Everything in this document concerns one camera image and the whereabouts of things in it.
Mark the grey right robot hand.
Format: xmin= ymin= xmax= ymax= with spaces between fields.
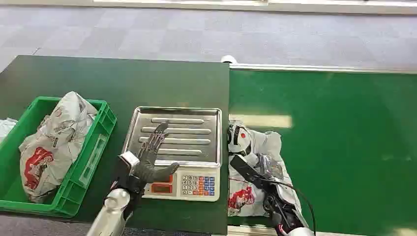
xmin=229 ymin=153 xmax=285 ymax=196

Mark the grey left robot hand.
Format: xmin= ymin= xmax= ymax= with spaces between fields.
xmin=132 ymin=120 xmax=180 ymax=184

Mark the white parcel bag red print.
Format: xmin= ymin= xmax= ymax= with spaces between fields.
xmin=227 ymin=119 xmax=309 ymax=229
xmin=18 ymin=91 xmax=99 ymax=205

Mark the white electronic scale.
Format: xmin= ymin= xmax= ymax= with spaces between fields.
xmin=142 ymin=162 xmax=221 ymax=203

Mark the steel weighing tray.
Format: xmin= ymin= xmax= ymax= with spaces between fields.
xmin=122 ymin=106 xmax=223 ymax=169

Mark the green plastic crate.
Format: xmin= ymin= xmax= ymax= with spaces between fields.
xmin=0 ymin=96 xmax=118 ymax=218

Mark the green conveyor belt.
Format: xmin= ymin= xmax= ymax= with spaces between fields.
xmin=227 ymin=63 xmax=417 ymax=236

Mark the white plastic bag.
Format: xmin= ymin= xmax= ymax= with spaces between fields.
xmin=0 ymin=118 xmax=19 ymax=144

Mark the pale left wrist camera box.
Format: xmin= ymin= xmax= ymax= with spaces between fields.
xmin=118 ymin=151 xmax=141 ymax=174

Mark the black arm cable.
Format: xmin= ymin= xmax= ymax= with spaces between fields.
xmin=269 ymin=179 xmax=317 ymax=236

